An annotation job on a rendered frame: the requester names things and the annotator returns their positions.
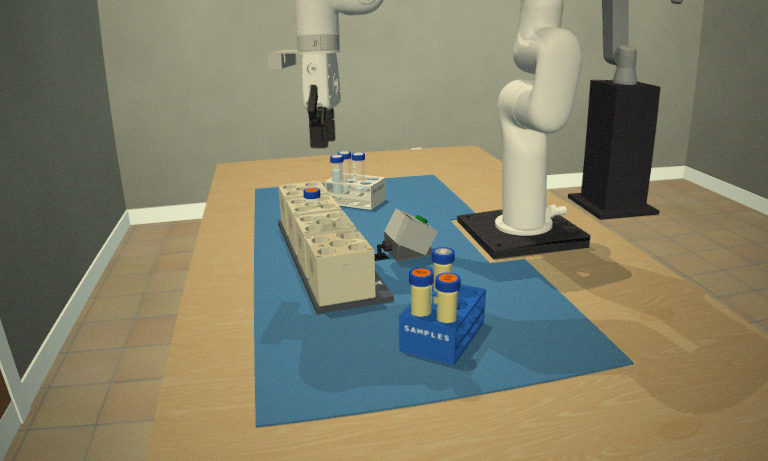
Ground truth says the blue tube rack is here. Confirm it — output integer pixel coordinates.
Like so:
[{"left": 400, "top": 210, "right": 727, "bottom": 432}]
[{"left": 399, "top": 284, "right": 486, "bottom": 365}]

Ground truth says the cream tube rack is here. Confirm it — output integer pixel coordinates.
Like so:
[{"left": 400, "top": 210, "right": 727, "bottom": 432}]
[{"left": 325, "top": 174, "right": 386, "bottom": 210}]

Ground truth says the blue bench mat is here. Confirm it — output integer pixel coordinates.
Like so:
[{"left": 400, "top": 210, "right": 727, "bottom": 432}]
[{"left": 254, "top": 175, "right": 634, "bottom": 427}]

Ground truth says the beige bucket adapter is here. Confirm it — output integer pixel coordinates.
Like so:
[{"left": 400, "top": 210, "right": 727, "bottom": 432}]
[
  {"left": 286, "top": 194, "right": 341, "bottom": 255},
  {"left": 278, "top": 181, "right": 329, "bottom": 236},
  {"left": 294, "top": 211, "right": 356, "bottom": 278},
  {"left": 305, "top": 230, "right": 376, "bottom": 307}
]

